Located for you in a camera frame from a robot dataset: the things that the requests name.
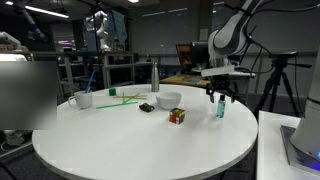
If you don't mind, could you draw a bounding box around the metal shelf rack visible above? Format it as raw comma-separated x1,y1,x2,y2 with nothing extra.
99,51,137,90

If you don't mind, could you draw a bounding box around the multicoloured puzzle cube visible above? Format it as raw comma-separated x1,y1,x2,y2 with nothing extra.
168,107,186,126

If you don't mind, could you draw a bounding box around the black camera on tripod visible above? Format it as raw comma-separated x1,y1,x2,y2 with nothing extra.
268,50,299,60

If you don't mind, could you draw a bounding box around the small black clip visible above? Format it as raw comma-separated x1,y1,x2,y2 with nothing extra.
138,102,155,114

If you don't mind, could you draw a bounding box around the small blue liquid bottle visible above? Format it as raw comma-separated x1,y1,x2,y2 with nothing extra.
216,94,227,119

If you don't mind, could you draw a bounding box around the orange stick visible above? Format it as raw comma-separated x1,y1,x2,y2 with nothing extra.
112,95,148,99

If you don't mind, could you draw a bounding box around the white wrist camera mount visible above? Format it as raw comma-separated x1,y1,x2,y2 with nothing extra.
200,64,236,79

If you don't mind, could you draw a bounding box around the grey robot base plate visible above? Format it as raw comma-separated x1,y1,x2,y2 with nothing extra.
279,124,320,177

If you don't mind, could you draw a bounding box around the long green stick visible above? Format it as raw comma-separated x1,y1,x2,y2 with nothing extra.
96,101,139,110

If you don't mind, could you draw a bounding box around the steel water bottle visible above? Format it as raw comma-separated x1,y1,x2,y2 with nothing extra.
150,61,161,93

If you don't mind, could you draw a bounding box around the short green stick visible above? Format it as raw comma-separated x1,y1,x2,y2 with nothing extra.
121,91,142,106

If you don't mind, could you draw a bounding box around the black tripod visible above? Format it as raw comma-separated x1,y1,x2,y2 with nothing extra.
253,59,313,118

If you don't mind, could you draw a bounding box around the teal hanging cloth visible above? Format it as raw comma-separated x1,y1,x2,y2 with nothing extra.
109,9,128,46

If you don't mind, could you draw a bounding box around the wooden desk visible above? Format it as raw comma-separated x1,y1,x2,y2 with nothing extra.
159,73,213,90

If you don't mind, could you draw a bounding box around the blue straw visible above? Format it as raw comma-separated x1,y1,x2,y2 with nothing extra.
85,70,96,94

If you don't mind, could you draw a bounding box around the computer monitor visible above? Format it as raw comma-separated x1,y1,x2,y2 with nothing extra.
175,43,194,69

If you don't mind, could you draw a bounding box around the white mug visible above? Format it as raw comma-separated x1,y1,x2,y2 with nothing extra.
67,90,94,110

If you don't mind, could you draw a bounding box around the white round floor device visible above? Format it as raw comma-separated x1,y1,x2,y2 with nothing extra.
3,130,27,147

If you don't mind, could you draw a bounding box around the white bowl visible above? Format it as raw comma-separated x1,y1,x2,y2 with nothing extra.
155,91,183,111

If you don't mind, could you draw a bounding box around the ceiling light strip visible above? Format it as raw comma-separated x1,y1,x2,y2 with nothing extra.
4,0,70,20

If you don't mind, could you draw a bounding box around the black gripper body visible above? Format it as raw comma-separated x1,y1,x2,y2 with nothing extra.
205,74,239,94

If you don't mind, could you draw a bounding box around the white desk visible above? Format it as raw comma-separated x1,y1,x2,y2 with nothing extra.
233,68,257,101

